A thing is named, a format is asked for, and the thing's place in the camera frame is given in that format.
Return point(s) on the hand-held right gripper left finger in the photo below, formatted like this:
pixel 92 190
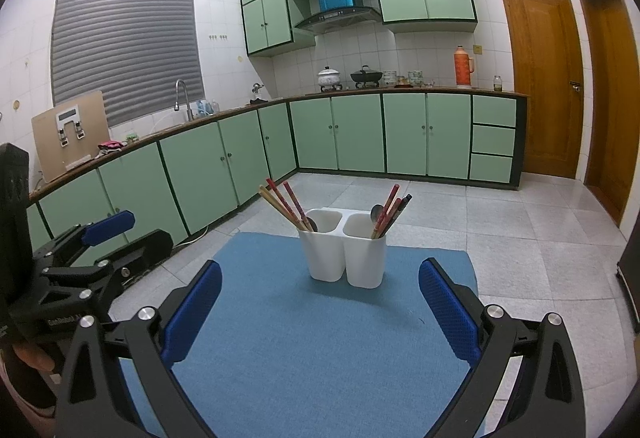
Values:
pixel 195 318

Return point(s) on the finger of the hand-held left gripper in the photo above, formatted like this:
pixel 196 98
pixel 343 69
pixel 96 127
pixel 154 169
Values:
pixel 107 228
pixel 145 248

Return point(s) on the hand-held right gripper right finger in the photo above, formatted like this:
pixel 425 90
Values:
pixel 447 313

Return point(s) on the white two-compartment utensil holder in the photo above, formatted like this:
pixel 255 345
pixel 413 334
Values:
pixel 360 263

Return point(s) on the person's left forearm dark sleeve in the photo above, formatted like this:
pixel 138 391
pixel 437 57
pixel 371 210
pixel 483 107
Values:
pixel 20 388

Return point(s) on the person's left hand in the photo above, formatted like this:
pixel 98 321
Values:
pixel 32 358

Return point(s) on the red cloth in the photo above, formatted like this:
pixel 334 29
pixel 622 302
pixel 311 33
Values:
pixel 110 147

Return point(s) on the wooden cutting board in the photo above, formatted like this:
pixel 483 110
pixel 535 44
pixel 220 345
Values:
pixel 50 143

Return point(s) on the blue mat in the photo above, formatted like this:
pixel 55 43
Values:
pixel 300 343

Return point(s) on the dark metal spoon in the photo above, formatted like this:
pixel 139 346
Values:
pixel 376 213

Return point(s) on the bottles beside sink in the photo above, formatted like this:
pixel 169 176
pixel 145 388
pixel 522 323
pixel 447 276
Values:
pixel 206 108

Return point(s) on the metal sink faucet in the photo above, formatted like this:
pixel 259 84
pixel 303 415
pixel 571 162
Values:
pixel 182 85

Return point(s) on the grey window blind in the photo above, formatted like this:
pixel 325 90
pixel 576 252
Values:
pixel 125 48

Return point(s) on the green lower kitchen cabinets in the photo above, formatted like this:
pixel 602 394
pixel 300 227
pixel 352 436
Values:
pixel 400 133

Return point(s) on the metal kettle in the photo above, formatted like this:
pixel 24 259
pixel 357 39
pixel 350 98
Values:
pixel 257 92

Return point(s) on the glass jar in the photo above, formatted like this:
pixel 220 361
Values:
pixel 497 84

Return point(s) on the stacked bowls and glasses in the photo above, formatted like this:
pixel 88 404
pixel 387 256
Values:
pixel 407 79

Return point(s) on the orange thermos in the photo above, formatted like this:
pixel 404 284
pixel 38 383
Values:
pixel 464 68

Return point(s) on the black wok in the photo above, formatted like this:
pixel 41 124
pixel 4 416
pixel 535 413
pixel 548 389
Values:
pixel 365 77

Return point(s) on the white cooking pot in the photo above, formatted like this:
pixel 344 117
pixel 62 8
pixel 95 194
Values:
pixel 330 78

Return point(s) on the white bracket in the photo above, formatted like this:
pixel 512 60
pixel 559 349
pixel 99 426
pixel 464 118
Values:
pixel 67 115

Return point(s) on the white wall outlets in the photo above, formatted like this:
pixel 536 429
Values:
pixel 217 37

